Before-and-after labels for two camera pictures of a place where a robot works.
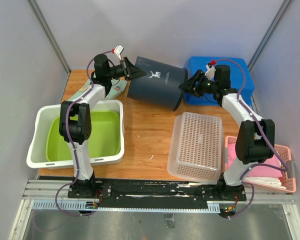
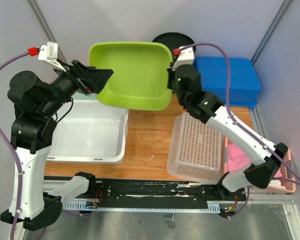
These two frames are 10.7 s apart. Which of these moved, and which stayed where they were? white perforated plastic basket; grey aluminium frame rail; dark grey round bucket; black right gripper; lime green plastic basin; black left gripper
Moved: lime green plastic basin; black right gripper; black left gripper; dark grey round bucket
Stayed: white perforated plastic basket; grey aluminium frame rail
